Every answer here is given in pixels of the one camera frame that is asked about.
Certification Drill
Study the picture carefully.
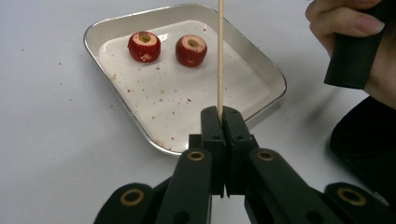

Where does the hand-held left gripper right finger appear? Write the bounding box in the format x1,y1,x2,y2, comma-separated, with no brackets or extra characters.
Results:
222,106,344,224

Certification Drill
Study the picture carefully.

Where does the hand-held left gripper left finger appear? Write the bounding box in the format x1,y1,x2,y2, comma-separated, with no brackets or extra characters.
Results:
154,105,227,224

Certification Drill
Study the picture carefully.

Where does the white metal tray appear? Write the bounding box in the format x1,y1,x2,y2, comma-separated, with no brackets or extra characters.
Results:
82,3,288,157

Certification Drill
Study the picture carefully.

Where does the thin wooden skewer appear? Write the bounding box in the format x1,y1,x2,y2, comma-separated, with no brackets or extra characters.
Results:
217,0,225,124

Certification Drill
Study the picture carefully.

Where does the red cored hawthorn fruit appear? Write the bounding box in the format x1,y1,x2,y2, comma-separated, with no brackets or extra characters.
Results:
175,34,208,68
127,30,163,63

